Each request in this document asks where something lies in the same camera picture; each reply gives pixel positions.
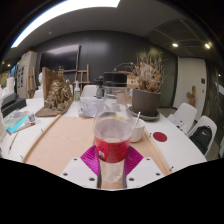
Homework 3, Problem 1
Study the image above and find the beige panel with pictures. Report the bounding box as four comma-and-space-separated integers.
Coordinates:
16, 51, 38, 99

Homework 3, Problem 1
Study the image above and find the dried plant in grey pot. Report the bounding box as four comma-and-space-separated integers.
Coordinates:
131, 49, 168, 118

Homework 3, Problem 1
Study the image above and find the brown carved wooden sculpture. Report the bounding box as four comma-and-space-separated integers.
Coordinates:
34, 66, 74, 118

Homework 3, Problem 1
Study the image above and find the metal spoon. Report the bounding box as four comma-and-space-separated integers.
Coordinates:
133, 111, 142, 129

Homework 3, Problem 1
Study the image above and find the small green bottle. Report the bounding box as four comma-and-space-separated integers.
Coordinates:
73, 80, 82, 102

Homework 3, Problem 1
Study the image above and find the black wall screen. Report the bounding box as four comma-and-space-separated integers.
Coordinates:
39, 44, 82, 73

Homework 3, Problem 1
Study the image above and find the white chair with green cushion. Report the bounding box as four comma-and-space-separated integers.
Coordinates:
166, 102, 198, 134
186, 115, 218, 157

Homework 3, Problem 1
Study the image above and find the clear bottle with red label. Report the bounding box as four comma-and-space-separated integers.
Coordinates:
92, 71, 134, 184

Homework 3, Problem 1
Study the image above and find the folded newspaper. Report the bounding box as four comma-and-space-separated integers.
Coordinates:
78, 96, 104, 118

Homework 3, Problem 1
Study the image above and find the stack of papers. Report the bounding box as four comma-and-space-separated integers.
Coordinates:
167, 114, 184, 129

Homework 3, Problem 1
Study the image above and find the beige canvas board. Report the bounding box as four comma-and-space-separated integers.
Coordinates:
22, 114, 174, 178

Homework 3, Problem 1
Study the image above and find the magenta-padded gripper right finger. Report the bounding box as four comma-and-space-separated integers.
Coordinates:
122, 145, 165, 189

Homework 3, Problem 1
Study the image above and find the wooden figure sculpture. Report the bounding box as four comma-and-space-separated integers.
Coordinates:
185, 85, 198, 108

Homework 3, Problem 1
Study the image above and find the white mug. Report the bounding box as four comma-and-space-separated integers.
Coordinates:
129, 116, 147, 143

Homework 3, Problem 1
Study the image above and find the grey plant saucer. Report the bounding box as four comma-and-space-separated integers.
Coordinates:
128, 105, 161, 122

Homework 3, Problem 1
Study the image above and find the black case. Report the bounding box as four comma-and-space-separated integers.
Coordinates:
1, 97, 28, 118

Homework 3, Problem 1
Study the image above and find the dark spray bottle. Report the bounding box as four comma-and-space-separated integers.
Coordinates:
94, 76, 105, 100

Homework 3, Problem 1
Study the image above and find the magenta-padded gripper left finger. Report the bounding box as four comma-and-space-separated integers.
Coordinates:
59, 145, 102, 189

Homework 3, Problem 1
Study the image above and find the flat round red coaster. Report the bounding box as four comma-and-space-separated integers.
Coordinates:
152, 131, 168, 143

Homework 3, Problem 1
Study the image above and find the wooden easel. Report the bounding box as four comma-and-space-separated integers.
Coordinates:
73, 64, 92, 91

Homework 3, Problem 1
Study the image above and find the cardboard box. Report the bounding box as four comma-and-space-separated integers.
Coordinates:
125, 71, 139, 90

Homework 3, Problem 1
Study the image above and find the plain white chair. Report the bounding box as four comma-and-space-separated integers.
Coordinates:
81, 84, 99, 98

